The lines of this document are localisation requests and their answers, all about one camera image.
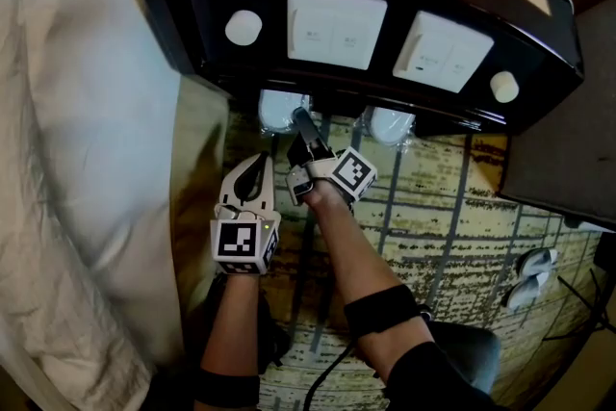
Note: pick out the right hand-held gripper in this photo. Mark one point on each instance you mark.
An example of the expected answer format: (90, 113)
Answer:
(353, 173)

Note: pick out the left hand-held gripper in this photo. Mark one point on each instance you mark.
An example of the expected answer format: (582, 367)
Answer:
(236, 240)

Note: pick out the black forearm band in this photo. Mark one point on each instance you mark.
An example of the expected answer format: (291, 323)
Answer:
(226, 390)
(382, 310)

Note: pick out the person's right forearm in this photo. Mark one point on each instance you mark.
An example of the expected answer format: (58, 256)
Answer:
(351, 255)

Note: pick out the person's left forearm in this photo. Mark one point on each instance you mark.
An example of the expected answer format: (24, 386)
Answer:
(231, 327)

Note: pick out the beige bed base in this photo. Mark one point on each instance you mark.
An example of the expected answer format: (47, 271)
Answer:
(197, 207)

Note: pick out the white round knob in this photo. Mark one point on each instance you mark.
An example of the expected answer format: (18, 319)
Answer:
(504, 86)
(243, 27)

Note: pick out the white bed duvet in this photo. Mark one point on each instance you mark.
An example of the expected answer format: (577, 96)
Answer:
(72, 159)

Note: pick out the armchair with blue seat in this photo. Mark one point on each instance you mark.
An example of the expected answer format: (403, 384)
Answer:
(568, 135)

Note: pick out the person's black top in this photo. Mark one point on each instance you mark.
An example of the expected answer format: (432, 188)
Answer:
(433, 385)

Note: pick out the black waste bin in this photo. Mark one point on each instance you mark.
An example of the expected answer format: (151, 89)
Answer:
(606, 255)

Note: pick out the black tripod light stand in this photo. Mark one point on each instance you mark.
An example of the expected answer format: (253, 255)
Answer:
(587, 303)

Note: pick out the white square switch panel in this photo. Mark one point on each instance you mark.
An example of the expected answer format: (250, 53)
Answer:
(337, 28)
(443, 52)

